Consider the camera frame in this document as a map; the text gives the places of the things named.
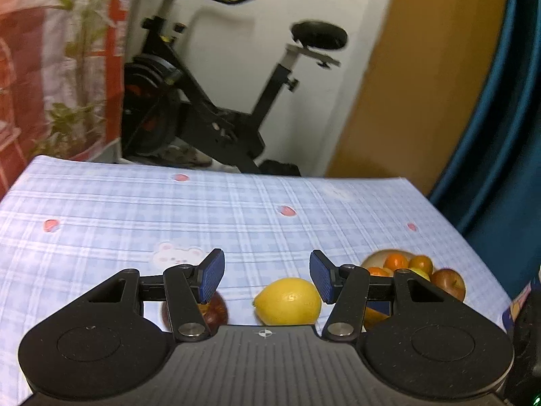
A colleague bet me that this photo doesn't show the beige round plate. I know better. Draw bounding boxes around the beige round plate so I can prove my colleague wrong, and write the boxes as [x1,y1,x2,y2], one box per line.
[359,249,468,331]

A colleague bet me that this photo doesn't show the dark blue curtain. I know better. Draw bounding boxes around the dark blue curtain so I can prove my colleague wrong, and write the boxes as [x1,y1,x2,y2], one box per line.
[427,0,541,297]

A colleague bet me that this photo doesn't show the blue checked tablecloth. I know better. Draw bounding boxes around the blue checked tablecloth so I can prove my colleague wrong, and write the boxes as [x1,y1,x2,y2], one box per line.
[0,155,512,406]

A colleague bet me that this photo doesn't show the large dull orange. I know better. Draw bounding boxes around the large dull orange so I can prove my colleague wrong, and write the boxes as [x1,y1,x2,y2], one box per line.
[362,307,392,330]

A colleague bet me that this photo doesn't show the printed backdrop cloth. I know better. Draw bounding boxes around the printed backdrop cloth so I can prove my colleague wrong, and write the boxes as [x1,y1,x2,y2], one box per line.
[0,0,140,195]

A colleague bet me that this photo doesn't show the large yellow lemon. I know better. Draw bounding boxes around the large yellow lemon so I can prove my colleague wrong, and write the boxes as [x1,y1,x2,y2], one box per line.
[253,278,322,325]

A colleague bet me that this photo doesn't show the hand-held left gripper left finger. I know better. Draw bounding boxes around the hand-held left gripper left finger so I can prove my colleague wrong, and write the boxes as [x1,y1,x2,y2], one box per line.
[85,249,226,343]

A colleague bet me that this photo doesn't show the black exercise bike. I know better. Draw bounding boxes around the black exercise bike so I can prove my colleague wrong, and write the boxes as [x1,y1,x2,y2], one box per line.
[122,0,349,177]

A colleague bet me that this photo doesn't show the reddish brown apple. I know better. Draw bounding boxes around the reddish brown apple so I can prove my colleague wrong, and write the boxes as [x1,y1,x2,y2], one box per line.
[431,268,466,303]

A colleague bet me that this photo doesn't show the dark purple mangosteen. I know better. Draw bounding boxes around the dark purple mangosteen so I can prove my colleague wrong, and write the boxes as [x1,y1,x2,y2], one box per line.
[161,292,229,334]

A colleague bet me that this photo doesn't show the brown sandals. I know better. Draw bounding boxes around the brown sandals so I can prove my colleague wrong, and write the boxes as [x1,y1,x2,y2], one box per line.
[169,148,212,166]

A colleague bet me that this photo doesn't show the wooden door panel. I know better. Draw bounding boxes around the wooden door panel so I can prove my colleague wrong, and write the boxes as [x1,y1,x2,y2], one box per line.
[325,0,510,197]

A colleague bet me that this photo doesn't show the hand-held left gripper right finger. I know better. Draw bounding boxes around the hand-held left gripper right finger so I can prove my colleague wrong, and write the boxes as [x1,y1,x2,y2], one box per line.
[309,249,451,342]

